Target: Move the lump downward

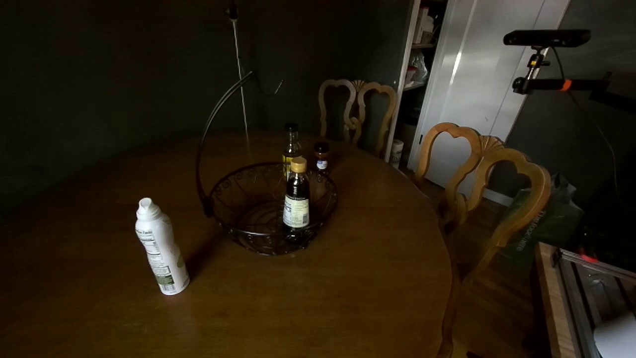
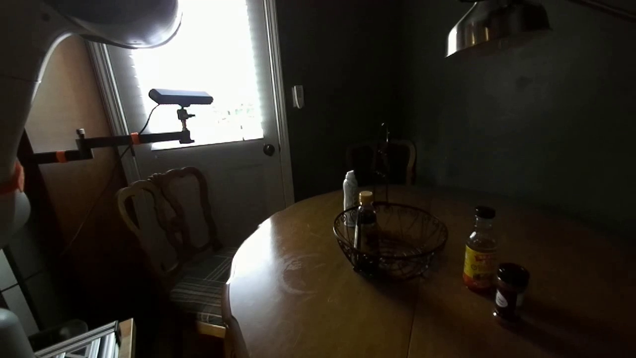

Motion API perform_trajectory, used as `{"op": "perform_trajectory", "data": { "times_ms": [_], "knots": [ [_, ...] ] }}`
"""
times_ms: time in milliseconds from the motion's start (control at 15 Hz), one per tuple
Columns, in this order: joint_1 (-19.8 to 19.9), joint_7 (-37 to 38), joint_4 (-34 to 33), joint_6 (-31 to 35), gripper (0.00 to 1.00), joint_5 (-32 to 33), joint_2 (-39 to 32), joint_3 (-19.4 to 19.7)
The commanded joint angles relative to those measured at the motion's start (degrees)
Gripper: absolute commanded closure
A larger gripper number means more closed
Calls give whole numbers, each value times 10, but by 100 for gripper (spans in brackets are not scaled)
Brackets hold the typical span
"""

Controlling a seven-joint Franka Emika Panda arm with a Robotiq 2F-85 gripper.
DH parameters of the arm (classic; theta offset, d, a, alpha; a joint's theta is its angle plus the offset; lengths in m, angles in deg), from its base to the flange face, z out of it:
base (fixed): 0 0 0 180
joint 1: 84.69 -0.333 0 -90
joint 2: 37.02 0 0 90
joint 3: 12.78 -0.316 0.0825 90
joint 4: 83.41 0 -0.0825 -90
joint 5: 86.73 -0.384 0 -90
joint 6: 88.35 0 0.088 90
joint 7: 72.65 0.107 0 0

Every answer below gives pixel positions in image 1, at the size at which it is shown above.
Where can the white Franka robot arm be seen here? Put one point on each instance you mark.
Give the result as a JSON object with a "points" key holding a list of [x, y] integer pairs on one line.
{"points": [[616, 336]]}

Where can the small dark jar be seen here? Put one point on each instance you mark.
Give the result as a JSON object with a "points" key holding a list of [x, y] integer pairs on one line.
{"points": [[322, 159]]}

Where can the dark bottle with yellow cap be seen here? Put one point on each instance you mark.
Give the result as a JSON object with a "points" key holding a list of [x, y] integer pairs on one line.
{"points": [[296, 201]]}

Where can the amber bottle with yellow label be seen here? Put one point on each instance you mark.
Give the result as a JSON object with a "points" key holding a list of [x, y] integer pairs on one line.
{"points": [[290, 143]]}

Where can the carved wooden chair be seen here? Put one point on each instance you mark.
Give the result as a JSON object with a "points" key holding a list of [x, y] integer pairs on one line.
{"points": [[360, 109], [487, 191]]}

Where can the white shelf unit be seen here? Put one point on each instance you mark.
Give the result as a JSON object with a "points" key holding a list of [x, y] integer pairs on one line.
{"points": [[417, 71]]}

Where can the white spray bottle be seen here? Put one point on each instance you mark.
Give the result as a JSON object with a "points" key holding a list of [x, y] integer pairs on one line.
{"points": [[161, 248]]}

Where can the white door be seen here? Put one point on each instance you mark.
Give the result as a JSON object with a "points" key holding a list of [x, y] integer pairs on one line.
{"points": [[483, 71]]}

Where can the dark green bag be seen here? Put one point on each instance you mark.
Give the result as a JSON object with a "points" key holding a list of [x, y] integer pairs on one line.
{"points": [[552, 218]]}

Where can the black stereo camera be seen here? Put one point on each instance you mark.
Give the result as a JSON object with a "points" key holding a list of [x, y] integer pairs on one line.
{"points": [[545, 36]]}

